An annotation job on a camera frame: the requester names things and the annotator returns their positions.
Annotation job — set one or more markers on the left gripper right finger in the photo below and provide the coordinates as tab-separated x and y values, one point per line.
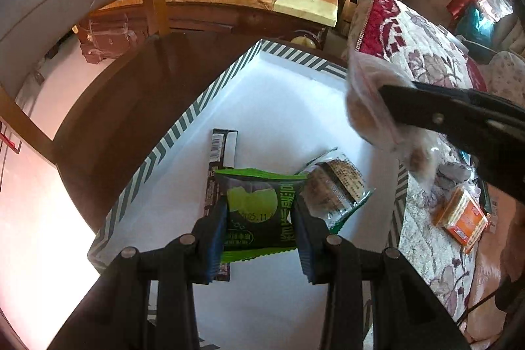
406	313

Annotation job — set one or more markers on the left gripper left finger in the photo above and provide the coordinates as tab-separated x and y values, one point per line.
145	300

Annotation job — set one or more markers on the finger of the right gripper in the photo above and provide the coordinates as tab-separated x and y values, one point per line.
488	127

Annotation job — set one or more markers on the clear bag of nuts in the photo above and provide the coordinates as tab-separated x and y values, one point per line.
417	149

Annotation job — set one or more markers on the orange cracker pack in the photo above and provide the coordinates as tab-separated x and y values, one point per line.
462	217

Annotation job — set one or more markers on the green black mooncake packet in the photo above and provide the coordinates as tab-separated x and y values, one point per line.
259	218

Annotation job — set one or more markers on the round cookie clear packet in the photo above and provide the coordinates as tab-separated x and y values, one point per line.
334	189

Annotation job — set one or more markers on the long dark snack bar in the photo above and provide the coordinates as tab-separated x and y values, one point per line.
221	157

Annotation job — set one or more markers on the white crumpled plastic bag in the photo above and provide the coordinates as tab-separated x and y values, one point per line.
451	174

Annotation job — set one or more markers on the floral sofa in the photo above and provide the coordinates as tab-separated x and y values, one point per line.
504	73

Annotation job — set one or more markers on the teal bag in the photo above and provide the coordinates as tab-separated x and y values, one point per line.
474	25

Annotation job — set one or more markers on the peach quilted blanket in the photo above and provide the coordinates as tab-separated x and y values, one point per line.
500	255

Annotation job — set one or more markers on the wooden chair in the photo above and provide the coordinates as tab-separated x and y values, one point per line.
152	75

